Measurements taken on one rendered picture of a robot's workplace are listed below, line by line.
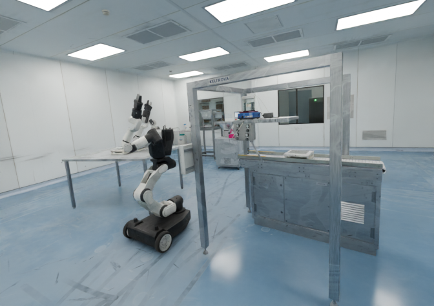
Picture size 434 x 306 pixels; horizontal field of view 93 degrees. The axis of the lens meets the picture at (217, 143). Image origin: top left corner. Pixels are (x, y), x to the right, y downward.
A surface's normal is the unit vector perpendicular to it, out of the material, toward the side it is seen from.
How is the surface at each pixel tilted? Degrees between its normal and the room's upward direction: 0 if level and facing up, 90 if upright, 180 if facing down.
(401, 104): 90
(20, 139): 90
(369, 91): 90
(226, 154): 90
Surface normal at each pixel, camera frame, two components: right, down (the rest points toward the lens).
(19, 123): 0.89, 0.00
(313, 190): -0.57, 0.14
